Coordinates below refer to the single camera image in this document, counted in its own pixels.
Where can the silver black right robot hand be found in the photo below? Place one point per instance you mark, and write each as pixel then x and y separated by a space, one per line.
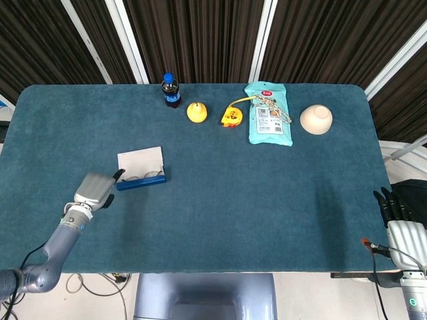
pixel 407 240

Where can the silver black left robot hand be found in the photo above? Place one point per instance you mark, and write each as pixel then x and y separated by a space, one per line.
pixel 93 190

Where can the blue glasses case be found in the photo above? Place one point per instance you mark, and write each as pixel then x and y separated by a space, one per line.
pixel 141 160

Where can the thin metal frame glasses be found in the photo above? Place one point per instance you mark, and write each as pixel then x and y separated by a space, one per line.
pixel 151 173

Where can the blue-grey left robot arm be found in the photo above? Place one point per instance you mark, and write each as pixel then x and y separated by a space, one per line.
pixel 56 246

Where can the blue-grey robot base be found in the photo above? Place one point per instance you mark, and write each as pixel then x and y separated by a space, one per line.
pixel 205 296

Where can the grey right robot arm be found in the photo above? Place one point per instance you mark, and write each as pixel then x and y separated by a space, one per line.
pixel 415 296

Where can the white metal rack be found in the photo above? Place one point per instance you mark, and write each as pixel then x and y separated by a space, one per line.
pixel 403 153

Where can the cola bottle blue cap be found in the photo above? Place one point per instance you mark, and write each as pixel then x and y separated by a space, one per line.
pixel 171 95

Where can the teal table cloth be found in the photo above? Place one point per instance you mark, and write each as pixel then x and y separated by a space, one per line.
pixel 217 200

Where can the beige upturned bowl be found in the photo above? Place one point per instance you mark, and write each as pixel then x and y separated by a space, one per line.
pixel 316 119

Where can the yellow tape measure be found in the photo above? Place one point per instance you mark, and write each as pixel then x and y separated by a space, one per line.
pixel 231 117

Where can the light blue snack packet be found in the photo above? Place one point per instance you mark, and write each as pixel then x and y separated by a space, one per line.
pixel 270 133

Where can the dark brown curtain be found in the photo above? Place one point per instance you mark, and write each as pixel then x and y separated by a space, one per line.
pixel 200 40

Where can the white frame post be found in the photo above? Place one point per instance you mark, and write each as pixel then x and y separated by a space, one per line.
pixel 87 41
pixel 397 61
pixel 128 41
pixel 262 43

